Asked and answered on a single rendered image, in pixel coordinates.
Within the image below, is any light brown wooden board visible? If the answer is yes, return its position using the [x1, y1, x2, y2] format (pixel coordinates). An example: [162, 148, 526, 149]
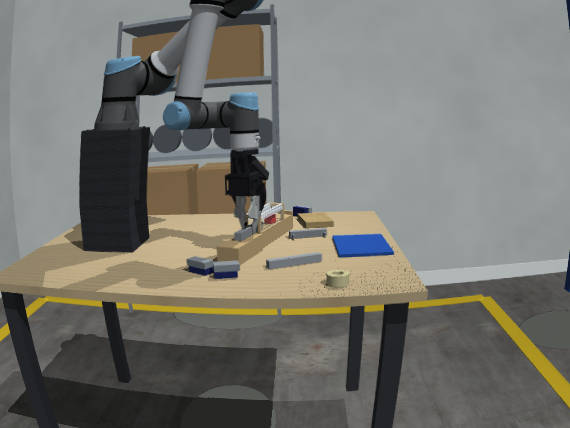
[298, 212, 334, 228]

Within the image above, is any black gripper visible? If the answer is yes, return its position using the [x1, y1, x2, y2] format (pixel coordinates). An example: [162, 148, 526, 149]
[225, 149, 266, 233]

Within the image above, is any beige roll of tape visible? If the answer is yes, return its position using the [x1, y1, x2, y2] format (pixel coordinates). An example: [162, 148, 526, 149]
[326, 270, 349, 287]

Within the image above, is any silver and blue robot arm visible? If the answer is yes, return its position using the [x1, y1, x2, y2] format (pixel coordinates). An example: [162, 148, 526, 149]
[94, 0, 263, 151]

